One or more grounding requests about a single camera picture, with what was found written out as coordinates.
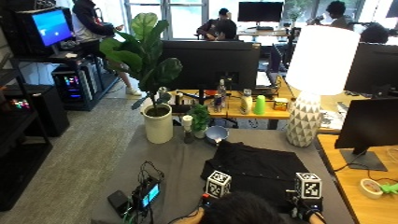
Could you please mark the black monitor on flat stand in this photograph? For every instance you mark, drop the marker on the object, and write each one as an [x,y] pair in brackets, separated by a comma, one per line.
[369,124]

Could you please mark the black shelf unit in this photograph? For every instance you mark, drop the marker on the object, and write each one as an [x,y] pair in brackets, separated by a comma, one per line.
[21,155]

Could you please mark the black device with lit screen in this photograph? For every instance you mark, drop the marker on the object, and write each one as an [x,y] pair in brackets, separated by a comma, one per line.
[148,193]

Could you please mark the green plastic toy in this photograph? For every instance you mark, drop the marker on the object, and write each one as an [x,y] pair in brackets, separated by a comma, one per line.
[389,188]

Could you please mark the white marker cube on glove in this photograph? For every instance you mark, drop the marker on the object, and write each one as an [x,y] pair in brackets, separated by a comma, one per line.
[219,184]
[309,186]

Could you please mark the white marker cube on left glove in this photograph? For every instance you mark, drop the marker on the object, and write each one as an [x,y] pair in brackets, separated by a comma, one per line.
[219,184]

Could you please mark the small green plant in white pot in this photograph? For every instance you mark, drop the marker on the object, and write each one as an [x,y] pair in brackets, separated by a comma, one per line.
[200,118]

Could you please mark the clear water bottle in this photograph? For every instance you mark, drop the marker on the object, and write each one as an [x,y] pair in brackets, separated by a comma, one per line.
[222,91]

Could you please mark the white and black grinder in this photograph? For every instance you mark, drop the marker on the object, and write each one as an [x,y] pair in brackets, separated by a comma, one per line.
[188,120]

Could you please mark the small black box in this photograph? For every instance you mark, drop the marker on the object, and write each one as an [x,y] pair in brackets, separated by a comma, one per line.
[118,200]

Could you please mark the glass jar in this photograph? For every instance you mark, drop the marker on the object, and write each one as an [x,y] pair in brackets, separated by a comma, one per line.
[218,104]

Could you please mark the white tape roll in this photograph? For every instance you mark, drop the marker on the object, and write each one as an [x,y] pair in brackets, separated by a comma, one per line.
[371,188]

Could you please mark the pale bottle with grey cap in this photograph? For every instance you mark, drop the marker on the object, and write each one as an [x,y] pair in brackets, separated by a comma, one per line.
[247,104]

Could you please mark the blue bowl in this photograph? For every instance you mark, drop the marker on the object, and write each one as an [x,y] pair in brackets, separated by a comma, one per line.
[216,133]

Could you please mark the wooden desk with monitor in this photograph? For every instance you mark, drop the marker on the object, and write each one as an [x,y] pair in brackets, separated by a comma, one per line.
[365,208]

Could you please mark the white marker cube on right glove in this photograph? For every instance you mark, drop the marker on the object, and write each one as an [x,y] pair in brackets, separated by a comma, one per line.
[309,186]

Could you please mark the computer tower with coloured lights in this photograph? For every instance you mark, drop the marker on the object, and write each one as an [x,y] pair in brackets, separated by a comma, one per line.
[71,85]

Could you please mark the large leafy plant in white pot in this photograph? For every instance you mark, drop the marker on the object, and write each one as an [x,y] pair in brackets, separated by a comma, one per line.
[158,127]

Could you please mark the wide black monitor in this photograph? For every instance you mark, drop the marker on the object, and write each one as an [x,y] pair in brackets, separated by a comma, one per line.
[373,68]

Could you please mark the black monitor with cross stand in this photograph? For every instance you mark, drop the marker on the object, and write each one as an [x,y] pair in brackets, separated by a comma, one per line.
[207,62]

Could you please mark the monitor with blue screen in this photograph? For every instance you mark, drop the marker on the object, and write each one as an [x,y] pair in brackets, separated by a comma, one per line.
[53,26]

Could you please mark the black cabinet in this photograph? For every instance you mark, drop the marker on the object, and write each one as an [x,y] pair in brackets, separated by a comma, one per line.
[53,109]

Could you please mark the white lamp with geometric base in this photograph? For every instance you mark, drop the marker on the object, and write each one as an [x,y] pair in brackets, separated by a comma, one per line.
[321,59]

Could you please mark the yellow box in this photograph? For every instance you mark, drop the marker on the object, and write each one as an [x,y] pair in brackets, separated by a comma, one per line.
[280,104]

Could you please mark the wooden desk with bottles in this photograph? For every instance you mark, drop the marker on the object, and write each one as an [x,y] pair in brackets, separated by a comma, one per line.
[236,113]

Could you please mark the green plastic cup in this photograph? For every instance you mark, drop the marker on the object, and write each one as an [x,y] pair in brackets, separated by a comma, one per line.
[260,105]

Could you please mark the person's left hand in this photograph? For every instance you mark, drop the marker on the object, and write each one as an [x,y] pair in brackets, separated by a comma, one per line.
[207,200]

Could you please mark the small distant black monitor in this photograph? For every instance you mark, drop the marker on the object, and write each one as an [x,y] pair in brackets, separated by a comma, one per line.
[260,11]

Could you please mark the black garment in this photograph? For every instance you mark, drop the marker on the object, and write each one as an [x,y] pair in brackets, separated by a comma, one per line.
[258,165]

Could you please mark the person's right hand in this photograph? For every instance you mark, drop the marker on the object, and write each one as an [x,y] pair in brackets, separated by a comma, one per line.
[307,209]

